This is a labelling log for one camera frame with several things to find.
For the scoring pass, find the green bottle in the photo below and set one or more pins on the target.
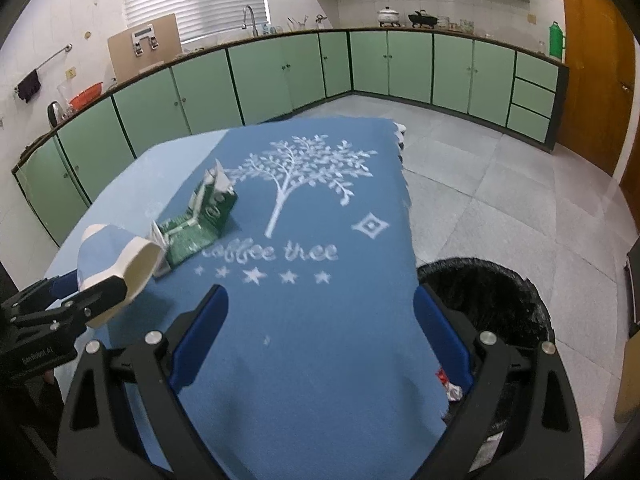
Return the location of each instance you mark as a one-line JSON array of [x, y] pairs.
[[556, 40]]

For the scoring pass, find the steel towel rail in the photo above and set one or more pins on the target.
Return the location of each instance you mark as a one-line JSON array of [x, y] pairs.
[[47, 62]]

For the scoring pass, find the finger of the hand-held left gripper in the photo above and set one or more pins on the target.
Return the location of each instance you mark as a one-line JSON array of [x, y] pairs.
[[62, 284], [102, 297]]

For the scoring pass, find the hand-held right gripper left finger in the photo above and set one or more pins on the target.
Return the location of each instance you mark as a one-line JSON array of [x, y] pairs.
[[200, 340]]

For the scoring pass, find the dark towel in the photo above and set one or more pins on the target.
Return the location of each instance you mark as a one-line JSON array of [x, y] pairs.
[[28, 86]]

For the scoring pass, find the small white tissue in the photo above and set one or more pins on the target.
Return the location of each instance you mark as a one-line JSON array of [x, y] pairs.
[[454, 392]]

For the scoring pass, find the white plastic holder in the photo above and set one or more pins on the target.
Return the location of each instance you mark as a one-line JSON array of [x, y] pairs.
[[145, 34]]

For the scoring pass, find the blue tree print tablecloth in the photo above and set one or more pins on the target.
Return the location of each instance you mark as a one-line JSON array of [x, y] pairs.
[[300, 335]]

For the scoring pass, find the green lower kitchen cabinets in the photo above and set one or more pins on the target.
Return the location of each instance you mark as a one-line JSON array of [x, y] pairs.
[[200, 90]]

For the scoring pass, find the red snack wrapper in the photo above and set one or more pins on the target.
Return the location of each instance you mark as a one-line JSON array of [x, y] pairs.
[[442, 376]]

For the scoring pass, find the wooden board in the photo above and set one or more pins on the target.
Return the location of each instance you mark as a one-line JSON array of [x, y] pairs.
[[122, 57]]

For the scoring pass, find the wooden door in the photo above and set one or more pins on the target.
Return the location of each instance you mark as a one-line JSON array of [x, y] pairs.
[[595, 60]]

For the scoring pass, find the green and white carton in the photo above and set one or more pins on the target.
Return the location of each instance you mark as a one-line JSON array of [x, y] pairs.
[[210, 210]]

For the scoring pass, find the black wok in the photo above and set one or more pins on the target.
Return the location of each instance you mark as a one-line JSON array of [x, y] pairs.
[[422, 19]]

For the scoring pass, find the steel kitchen faucet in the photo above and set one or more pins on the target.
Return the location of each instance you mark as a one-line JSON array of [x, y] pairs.
[[249, 15]]

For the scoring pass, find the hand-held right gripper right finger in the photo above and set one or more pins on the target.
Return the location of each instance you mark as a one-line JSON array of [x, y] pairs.
[[445, 340]]

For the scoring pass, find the black lined waste bin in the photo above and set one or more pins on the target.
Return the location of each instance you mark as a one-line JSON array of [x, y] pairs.
[[500, 290]]

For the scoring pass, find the red plastic basin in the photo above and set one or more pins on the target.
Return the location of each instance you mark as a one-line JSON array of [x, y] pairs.
[[86, 97]]

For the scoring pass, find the steel kettle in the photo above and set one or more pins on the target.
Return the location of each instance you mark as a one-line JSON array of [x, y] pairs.
[[55, 114]]

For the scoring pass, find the white and blue paper cup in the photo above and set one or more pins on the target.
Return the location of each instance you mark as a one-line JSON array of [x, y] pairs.
[[120, 260]]

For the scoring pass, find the white cooking pot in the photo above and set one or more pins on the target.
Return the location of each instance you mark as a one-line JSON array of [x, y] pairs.
[[388, 16]]

